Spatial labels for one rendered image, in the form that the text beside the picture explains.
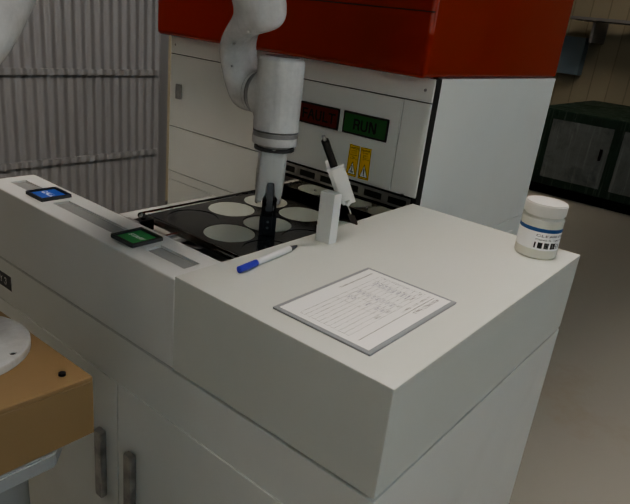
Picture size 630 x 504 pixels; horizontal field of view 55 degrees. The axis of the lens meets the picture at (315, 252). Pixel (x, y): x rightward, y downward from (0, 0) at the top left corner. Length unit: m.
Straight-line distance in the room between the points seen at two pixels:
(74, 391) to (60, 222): 0.39
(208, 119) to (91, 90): 1.85
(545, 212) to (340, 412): 0.54
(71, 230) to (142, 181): 2.74
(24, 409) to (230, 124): 1.06
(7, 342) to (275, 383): 0.33
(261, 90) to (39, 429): 0.66
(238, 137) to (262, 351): 0.94
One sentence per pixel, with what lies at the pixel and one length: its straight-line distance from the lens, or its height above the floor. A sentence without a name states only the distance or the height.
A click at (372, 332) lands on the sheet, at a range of 0.73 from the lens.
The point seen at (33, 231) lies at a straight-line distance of 1.15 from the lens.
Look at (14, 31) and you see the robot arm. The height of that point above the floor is 1.26.
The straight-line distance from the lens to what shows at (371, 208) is 1.34.
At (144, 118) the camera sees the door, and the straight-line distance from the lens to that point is 3.68.
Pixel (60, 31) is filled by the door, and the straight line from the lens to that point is 3.38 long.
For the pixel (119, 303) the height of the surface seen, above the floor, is 0.87.
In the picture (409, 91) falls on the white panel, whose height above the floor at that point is 1.19.
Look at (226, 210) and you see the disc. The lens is 1.32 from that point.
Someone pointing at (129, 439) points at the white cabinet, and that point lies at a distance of 1.07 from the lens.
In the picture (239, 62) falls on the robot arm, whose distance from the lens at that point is 1.16.
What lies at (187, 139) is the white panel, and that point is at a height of 0.95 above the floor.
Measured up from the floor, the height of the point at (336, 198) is 1.04.
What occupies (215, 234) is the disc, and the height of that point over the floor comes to 0.90.
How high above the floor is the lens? 1.31
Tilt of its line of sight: 21 degrees down
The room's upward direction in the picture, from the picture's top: 7 degrees clockwise
